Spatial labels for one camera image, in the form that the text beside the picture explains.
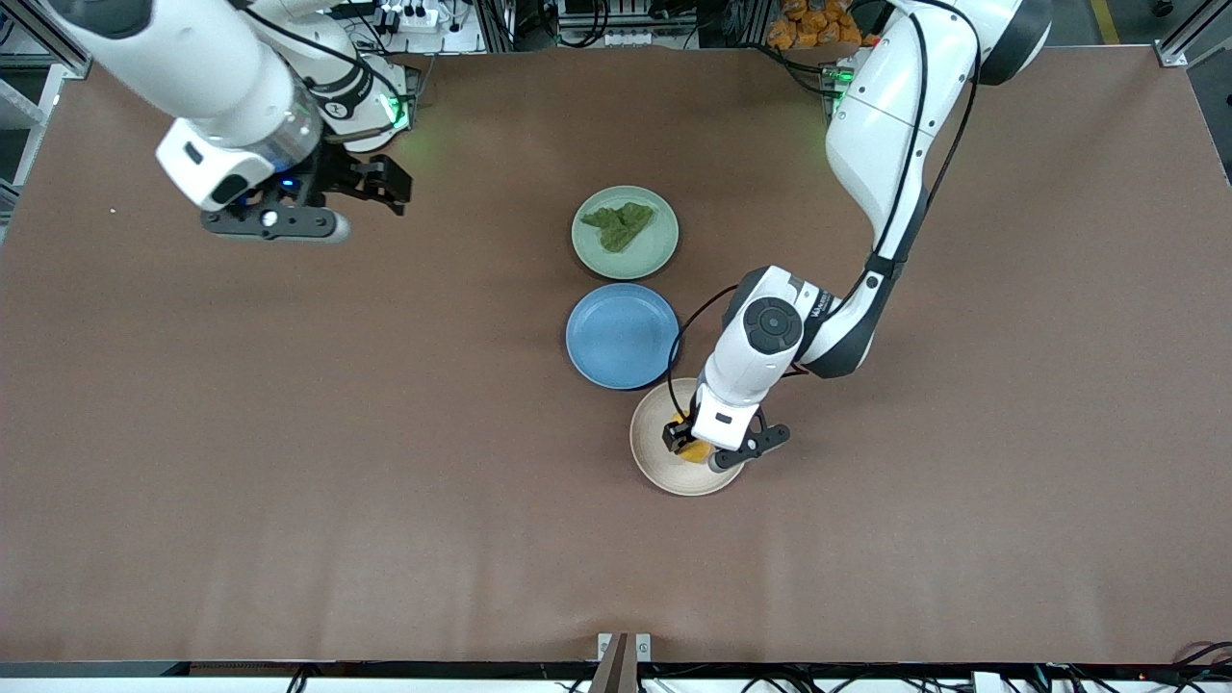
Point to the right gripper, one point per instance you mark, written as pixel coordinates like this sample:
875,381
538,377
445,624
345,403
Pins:
337,173

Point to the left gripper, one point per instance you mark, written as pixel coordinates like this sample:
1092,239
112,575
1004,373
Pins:
677,439

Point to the yellow lemon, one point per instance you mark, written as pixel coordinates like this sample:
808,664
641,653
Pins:
695,452

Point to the green lettuce leaf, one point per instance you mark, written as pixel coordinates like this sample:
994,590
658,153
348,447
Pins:
621,226

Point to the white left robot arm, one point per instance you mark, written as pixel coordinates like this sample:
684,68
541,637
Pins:
881,125

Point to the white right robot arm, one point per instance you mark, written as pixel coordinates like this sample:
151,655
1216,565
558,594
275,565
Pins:
192,67

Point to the beige plate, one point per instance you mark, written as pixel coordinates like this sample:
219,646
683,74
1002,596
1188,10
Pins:
654,472

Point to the blue plate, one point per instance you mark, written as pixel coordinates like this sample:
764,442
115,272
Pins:
623,337

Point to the white power strip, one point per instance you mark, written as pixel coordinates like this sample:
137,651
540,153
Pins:
414,16

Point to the green plate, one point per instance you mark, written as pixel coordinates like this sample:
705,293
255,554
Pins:
650,258

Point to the background equipment rack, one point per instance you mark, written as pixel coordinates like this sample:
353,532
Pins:
616,19

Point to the orange snack bags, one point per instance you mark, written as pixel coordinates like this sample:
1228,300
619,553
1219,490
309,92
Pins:
808,24

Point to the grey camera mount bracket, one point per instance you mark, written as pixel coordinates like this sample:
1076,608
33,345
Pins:
624,664

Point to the aluminium frame profile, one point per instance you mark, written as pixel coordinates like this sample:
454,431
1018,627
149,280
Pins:
1193,34
38,43

